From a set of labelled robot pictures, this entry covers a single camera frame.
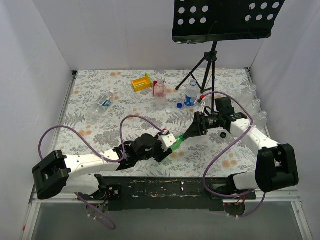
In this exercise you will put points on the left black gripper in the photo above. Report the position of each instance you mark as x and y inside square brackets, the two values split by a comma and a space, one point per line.
[160, 152]

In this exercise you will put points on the clear bottle blue label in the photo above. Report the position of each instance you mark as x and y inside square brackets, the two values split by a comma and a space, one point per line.
[101, 105]

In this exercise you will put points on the clear bottle by wall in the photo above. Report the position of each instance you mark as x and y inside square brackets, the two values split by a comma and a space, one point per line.
[248, 94]

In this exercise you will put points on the black bottle cap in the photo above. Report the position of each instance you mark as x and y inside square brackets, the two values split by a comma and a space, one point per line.
[223, 135]

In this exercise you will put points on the clear Pepsi bottle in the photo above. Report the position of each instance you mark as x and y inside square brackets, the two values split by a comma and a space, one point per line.
[191, 93]

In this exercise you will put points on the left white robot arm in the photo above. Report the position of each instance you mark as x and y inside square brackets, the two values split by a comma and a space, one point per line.
[58, 173]

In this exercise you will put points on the yellow plastic box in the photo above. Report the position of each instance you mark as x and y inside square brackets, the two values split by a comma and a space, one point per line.
[142, 83]

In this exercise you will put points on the green plastic bottle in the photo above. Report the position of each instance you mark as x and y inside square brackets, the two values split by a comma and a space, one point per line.
[179, 140]

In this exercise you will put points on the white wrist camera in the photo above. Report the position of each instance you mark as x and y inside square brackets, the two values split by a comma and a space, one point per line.
[167, 141]
[201, 100]

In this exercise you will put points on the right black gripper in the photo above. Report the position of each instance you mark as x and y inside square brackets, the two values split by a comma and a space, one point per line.
[198, 124]

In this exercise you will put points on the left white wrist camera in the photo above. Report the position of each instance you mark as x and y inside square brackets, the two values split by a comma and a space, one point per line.
[167, 141]

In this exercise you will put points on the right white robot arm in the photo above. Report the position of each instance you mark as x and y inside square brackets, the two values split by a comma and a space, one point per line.
[276, 166]

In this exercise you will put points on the red plastic box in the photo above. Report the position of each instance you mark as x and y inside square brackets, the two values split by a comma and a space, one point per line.
[157, 89]

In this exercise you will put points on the black music stand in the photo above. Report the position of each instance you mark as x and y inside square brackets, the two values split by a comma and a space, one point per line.
[201, 21]

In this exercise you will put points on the floral tablecloth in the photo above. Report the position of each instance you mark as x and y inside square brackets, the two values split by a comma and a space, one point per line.
[134, 113]

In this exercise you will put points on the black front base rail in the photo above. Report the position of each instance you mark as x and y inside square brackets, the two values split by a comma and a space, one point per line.
[153, 193]

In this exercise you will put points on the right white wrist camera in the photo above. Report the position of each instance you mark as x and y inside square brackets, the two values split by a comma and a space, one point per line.
[201, 100]

